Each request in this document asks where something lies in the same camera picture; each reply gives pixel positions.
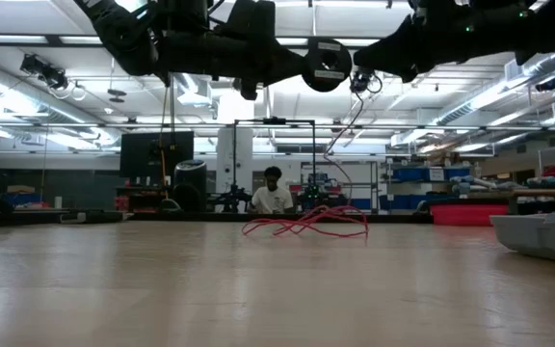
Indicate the white pillar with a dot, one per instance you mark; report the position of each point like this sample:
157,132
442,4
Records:
224,168

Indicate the black overhead frame bar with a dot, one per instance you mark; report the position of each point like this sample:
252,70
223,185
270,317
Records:
53,40

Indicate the red plastic bin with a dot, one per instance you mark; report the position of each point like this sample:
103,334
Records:
465,215

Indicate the black rig camera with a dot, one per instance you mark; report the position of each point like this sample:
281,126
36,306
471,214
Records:
41,70
360,84

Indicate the black room station frame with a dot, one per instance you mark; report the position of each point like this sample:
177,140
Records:
274,121

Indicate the person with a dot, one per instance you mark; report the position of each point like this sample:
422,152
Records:
272,200

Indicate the grey tool kit case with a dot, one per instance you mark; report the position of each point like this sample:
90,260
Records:
547,236

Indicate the black ceiling fixture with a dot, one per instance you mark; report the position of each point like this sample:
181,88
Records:
546,85

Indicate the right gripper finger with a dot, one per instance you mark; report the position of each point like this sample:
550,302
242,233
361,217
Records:
400,36
378,55

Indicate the wooden room table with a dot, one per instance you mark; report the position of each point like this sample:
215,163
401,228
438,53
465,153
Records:
523,193

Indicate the black monitor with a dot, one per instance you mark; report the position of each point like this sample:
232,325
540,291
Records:
138,154

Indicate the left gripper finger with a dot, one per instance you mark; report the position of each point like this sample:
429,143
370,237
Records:
292,67

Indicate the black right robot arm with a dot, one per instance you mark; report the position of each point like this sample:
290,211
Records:
499,29

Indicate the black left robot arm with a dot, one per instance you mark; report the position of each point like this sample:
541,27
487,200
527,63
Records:
123,34

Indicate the silver ceiling duct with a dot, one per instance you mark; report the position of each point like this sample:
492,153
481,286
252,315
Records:
188,84
547,67

